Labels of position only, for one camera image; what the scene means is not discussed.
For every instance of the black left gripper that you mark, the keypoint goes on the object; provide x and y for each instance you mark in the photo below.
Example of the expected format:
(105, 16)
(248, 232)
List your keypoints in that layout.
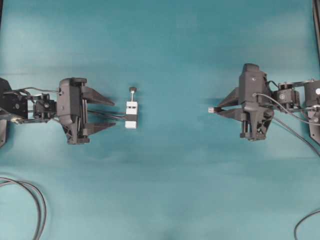
(69, 109)

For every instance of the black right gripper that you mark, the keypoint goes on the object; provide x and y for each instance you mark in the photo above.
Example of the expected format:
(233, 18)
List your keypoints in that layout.
(252, 94)

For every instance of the white vise with female connector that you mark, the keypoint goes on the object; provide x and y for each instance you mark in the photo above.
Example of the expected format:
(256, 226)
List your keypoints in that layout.
(131, 114)

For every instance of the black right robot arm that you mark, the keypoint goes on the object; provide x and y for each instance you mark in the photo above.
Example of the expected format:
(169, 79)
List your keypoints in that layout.
(294, 97)

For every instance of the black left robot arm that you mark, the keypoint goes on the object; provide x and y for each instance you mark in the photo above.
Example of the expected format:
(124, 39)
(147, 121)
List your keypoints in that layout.
(20, 107)

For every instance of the black aluminium frame rail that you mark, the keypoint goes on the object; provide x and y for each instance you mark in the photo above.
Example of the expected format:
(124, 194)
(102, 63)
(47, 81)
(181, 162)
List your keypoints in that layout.
(316, 20)

